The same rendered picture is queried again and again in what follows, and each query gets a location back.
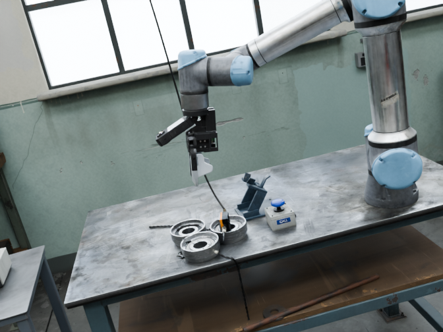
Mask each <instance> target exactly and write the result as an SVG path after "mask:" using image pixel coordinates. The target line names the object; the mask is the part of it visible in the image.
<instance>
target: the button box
mask: <svg viewBox="0 0 443 332"><path fill-rule="evenodd" d="M264 211H265V215H266V222H267V223H268V224H269V226H270V228H271V229H272V230H273V232H274V231H278V230H282V229H286V228H289V227H294V226H297V225H296V220H295V218H296V214H295V212H294V211H293V210H292V208H291V207H290V206H289V204H288V203H285V204H284V205H283V206H281V209H277V208H276V207H273V206H271V207H266V208H264Z"/></svg>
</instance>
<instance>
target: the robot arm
mask: <svg viewBox="0 0 443 332"><path fill-rule="evenodd" d="M406 20H407V10H406V2H405V0H321V1H319V2H318V3H316V4H314V5H313V6H311V7H309V8H307V9H305V10H304V11H302V12H300V13H299V14H296V15H295V16H293V17H291V18H290V19H288V20H286V21H285V22H282V23H281V24H279V25H278V26H276V27H274V28H272V29H271V30H269V31H267V32H265V33H264V34H262V35H260V36H259V37H257V38H255V39H253V40H251V41H250V42H248V43H246V44H245V45H243V46H241V47H239V48H237V49H234V50H233V51H231V52H230V53H229V54H228V55H227V56H225V57H207V55H206V52H205V50H203V49H190V50H184V51H180V52H179V54H178V69H177V70H178V71H179V85H180V93H181V108H182V109H183V115H184V117H182V118H181V119H179V120H178V121H177V122H175V123H173V124H172V125H171V126H169V127H168V128H166V129H165V130H162V131H161V132H159V133H158V134H157V135H156V142H157V143H158V144H159V146H161V147H162V146H164V145H166V144H168V143H169V142H170V141H171V140H172V139H174V138H175V137H177V136H178V135H180V134H181V133H183V132H184V131H185V134H186V143H187V150H188V155H189V167H190V172H191V177H192V181H193V182H194V184H195V186H198V177H201V176H203V175H206V174H208V173H211V172H212V171H213V167H212V165H210V160H209V159H208V158H205V157H204V156H203V155H202V152H204V153H205V152H216V151H218V133H217V132H216V113H215V109H214V108H213V107H209V96H208V87H209V86H246V85H250V84H251V83H252V80H253V71H254V70H256V69H257V68H259V67H261V66H262V65H265V64H266V63H268V62H270V61H272V60H274V59H275V58H277V57H279V56H281V55H283V54H284V53H287V52H288V51H290V50H292V49H294V48H296V47H298V46H299V45H301V44H303V43H305V42H307V41H309V40H311V39H313V38H314V37H316V36H318V35H320V34H321V33H323V32H325V31H327V30H329V29H331V28H333V27H334V26H337V25H338V24H340V23H342V22H345V21H346V22H352V21H354V26H355V30H356V31H358V32H359V33H360V34H361V35H362V36H363V47H364V53H365V64H366V70H367V81H368V87H369V98H370V110H371V116H372V124H370V125H368V126H367V127H366V128H365V135H364V136H365V142H366V150H367V164H368V172H369V175H368V179H367V183H366V186H365V190H364V197H365V202H366V203H368V204H369V205H371V206H374V207H377V208H387V209H392V208H402V207H405V206H409V205H411V204H414V203H415V202H416V201H417V200H418V199H419V190H418V188H417V185H416V182H417V181H418V180H419V178H420V176H421V174H422V171H423V162H422V159H421V157H420V156H419V152H418V144H417V132H416V130H414V129H413V128H411V127H410V126H409V115H408V107H407V93H406V85H405V70H404V62H403V47H402V40H401V27H402V26H403V24H404V23H405V21H406ZM198 117H200V118H198ZM215 138H216V144H217V147H216V144H215Z"/></svg>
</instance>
